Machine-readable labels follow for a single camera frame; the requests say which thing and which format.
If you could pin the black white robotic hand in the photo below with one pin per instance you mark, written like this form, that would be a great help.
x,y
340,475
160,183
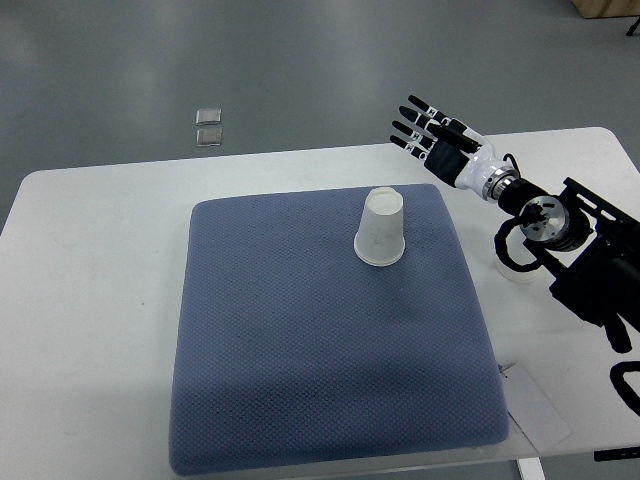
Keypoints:
x,y
447,147

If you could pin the white paper cup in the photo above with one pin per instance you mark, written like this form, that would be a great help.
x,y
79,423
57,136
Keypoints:
x,y
379,240
515,276

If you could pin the white paper cup on cushion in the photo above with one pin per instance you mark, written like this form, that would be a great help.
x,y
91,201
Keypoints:
x,y
379,240

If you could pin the wooden box corner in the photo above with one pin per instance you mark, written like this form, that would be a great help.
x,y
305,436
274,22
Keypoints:
x,y
598,9

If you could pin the black tripod foot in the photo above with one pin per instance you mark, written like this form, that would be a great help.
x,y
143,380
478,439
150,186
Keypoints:
x,y
633,28

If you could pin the upper metal floor plate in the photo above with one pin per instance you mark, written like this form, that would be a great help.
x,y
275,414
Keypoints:
x,y
208,116

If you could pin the blue fabric cushion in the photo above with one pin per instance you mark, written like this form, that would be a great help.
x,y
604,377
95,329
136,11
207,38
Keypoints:
x,y
292,350

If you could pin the white paper tag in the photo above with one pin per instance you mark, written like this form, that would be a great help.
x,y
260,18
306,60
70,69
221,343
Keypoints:
x,y
532,411

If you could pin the white table leg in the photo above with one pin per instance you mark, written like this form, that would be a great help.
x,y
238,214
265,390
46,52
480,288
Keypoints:
x,y
530,469

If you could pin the black table control panel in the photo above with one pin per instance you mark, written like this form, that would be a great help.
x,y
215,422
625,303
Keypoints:
x,y
616,454

